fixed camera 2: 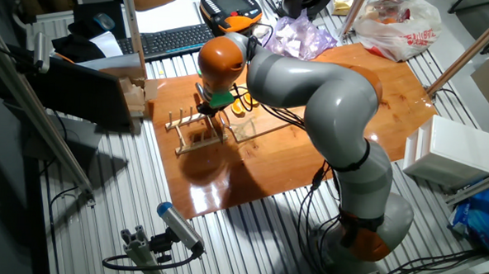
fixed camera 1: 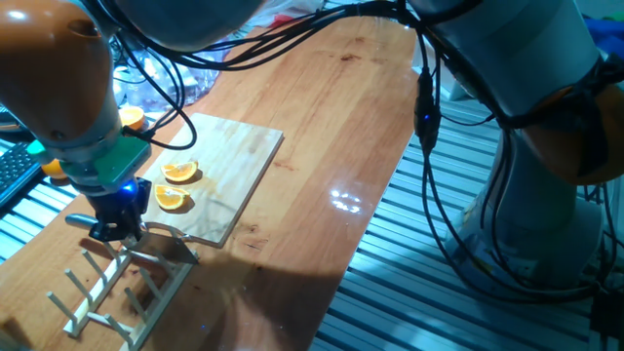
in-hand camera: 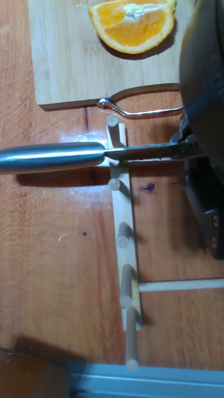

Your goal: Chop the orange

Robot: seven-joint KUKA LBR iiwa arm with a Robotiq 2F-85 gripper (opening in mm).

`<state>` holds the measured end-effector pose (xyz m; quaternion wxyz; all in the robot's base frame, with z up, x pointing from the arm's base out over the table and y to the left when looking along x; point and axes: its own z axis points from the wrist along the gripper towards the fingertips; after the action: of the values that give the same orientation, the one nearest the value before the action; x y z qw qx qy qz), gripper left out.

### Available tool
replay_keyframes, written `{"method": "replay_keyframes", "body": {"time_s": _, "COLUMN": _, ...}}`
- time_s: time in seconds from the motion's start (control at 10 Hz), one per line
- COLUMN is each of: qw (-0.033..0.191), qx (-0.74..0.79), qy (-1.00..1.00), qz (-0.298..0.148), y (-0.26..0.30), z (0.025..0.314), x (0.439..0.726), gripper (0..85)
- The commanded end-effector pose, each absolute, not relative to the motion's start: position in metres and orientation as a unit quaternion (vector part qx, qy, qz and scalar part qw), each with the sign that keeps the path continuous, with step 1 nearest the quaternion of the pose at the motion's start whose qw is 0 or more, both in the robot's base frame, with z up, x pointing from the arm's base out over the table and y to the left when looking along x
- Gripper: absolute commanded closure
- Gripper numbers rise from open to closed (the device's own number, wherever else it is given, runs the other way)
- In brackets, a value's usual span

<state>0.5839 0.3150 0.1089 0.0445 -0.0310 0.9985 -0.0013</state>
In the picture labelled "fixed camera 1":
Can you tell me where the clear plastic bag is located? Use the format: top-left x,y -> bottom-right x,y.
111,48 -> 230,111

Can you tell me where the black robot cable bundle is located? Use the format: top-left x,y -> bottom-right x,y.
87,0 -> 624,303

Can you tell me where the black keyboard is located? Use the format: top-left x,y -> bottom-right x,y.
0,140 -> 43,209

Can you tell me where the orange half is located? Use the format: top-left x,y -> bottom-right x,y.
118,105 -> 146,132

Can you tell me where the black box device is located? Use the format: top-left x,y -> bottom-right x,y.
589,287 -> 624,342

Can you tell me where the blue bag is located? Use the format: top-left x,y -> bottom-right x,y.
582,17 -> 624,58

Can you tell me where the cut orange piece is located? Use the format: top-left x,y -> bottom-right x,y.
160,160 -> 200,184
154,183 -> 191,212

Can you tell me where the wooden dish rack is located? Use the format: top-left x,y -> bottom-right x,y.
46,238 -> 199,351

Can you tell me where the black cable connector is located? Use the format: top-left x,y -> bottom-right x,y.
413,67 -> 443,155

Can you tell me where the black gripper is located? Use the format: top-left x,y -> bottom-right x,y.
87,177 -> 153,244

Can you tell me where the large brown wooden board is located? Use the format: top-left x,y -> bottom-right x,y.
0,17 -> 423,351

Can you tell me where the wooden cutting board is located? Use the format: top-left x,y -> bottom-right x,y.
140,112 -> 286,249

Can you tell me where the steel cleaver knife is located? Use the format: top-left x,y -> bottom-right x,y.
64,213 -> 200,266

